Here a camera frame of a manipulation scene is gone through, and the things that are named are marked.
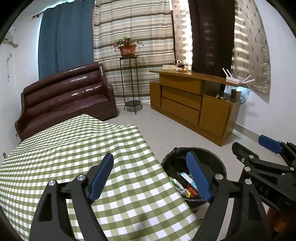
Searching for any orange trash in bin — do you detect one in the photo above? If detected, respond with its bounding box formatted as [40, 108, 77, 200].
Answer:
[186, 184, 199, 198]

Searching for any black trash bin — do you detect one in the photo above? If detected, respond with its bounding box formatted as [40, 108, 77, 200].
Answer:
[160, 146, 227, 212]

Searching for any green checkered tablecloth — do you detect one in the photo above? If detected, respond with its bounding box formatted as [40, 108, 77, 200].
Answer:
[1, 114, 200, 240]

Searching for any small dark box on cabinet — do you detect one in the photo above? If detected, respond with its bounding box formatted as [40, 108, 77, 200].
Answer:
[230, 89, 241, 101]

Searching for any wooden TV cabinet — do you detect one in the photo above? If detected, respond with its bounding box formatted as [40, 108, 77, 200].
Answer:
[149, 70, 241, 147]

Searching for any white wifi router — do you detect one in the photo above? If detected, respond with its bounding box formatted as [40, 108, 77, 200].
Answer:
[222, 68, 255, 84]

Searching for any dark red leather sofa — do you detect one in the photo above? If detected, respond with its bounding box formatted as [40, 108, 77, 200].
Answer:
[15, 62, 118, 141]

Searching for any black metal plant stand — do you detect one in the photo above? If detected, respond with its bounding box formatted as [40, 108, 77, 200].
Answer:
[119, 55, 142, 115]

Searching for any patterned beige curtain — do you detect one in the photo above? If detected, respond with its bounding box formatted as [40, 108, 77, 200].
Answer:
[170, 1, 270, 95]

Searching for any Mickey Mouse plush toy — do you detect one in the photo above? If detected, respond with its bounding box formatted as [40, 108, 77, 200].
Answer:
[176, 60, 188, 72]

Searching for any white flat box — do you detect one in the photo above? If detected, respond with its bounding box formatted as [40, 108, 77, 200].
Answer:
[163, 65, 177, 71]

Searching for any dark purple curtain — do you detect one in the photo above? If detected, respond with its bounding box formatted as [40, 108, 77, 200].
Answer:
[188, 0, 235, 77]

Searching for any potted plant terracotta pot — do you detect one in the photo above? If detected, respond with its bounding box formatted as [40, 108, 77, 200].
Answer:
[113, 37, 144, 57]

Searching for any blue curtain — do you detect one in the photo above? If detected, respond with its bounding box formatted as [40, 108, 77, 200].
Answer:
[38, 1, 94, 79]

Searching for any white air conditioner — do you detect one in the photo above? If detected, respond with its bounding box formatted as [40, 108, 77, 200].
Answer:
[1, 27, 18, 48]

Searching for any striped curtain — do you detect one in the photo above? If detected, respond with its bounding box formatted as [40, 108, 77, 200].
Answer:
[93, 1, 175, 105]

